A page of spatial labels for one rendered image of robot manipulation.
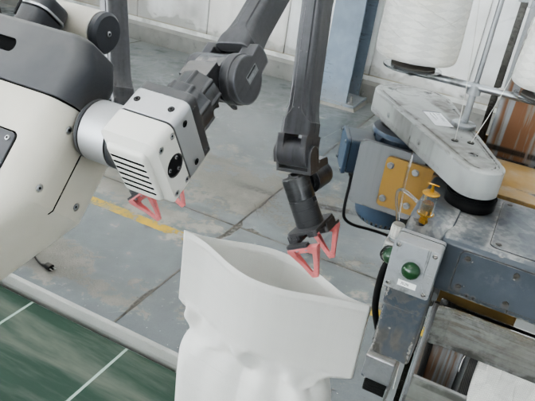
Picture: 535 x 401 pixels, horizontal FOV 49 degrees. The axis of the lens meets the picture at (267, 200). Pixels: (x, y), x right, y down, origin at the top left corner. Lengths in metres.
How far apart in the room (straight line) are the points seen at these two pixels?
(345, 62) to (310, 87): 4.87
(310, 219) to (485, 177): 0.35
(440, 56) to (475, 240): 0.38
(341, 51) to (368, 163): 4.64
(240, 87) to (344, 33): 5.09
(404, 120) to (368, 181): 0.21
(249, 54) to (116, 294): 2.15
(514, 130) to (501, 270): 0.50
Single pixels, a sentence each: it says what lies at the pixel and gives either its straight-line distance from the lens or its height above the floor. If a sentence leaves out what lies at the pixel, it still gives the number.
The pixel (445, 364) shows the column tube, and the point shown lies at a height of 0.73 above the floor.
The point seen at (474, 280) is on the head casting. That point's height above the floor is 1.28.
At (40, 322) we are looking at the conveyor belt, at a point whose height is 0.38.
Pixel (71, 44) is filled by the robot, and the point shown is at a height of 1.56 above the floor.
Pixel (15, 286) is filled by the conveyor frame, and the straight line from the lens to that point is 2.39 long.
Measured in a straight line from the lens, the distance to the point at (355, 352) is 1.35.
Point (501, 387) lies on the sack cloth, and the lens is 1.32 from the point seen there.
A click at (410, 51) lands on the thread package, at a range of 1.19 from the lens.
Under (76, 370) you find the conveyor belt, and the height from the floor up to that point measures 0.38.
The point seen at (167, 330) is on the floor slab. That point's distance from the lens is 2.75.
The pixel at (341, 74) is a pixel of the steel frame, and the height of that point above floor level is 0.33.
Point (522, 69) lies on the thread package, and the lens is 1.20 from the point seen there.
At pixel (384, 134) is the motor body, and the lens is 1.41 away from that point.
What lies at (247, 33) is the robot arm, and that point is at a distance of 0.96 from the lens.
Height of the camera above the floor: 1.78
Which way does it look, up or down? 27 degrees down
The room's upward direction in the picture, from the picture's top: 9 degrees clockwise
